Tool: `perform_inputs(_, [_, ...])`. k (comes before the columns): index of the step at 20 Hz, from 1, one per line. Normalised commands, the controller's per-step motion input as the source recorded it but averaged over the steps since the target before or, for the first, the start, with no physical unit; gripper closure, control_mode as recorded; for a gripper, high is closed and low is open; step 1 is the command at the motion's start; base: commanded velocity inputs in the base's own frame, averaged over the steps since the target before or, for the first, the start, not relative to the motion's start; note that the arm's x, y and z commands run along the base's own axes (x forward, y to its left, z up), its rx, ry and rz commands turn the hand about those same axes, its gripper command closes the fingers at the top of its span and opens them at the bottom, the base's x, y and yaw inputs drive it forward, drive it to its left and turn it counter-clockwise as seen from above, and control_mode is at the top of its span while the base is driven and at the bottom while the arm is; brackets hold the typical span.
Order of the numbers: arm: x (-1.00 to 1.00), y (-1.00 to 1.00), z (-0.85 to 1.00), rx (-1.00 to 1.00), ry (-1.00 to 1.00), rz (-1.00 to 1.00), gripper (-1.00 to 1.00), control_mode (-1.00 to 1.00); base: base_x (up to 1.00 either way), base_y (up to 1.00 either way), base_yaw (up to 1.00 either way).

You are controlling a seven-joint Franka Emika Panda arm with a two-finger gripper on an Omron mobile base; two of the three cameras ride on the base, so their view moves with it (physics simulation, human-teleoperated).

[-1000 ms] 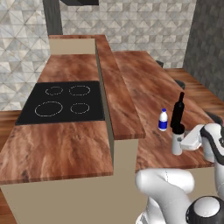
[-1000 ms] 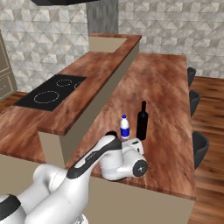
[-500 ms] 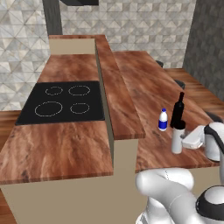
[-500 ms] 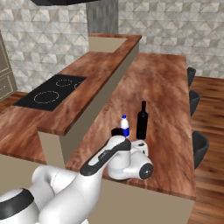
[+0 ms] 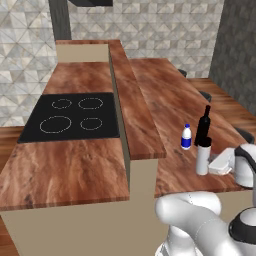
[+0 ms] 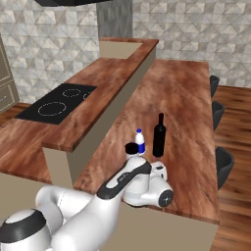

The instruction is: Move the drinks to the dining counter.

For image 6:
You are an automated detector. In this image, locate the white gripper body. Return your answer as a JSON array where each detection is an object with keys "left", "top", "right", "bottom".
[{"left": 154, "top": 170, "right": 169, "bottom": 182}]

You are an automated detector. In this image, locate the black hob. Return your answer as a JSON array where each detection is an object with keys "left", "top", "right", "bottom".
[{"left": 14, "top": 82, "right": 98, "bottom": 126}]

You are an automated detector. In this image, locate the black wine bottle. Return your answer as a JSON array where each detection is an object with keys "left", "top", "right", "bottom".
[{"left": 152, "top": 112, "right": 168, "bottom": 158}]

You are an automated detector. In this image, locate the black range hood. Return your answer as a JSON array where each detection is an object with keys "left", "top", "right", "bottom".
[{"left": 33, "top": 0, "right": 114, "bottom": 8}]

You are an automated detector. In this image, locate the white water bottle blue label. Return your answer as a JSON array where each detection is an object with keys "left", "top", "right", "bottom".
[{"left": 134, "top": 127, "right": 147, "bottom": 156}]

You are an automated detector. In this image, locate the beige cupboard run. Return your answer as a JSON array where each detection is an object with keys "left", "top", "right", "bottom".
[{"left": 0, "top": 34, "right": 17, "bottom": 115}]

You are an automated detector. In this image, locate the dark grey stool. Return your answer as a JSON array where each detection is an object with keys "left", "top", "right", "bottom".
[
  {"left": 209, "top": 75, "right": 221, "bottom": 99},
  {"left": 215, "top": 146, "right": 236, "bottom": 191},
  {"left": 212, "top": 100, "right": 226, "bottom": 132}
]

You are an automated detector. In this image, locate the white cup with black lid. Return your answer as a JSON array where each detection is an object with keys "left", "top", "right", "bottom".
[{"left": 125, "top": 142, "right": 140, "bottom": 162}]

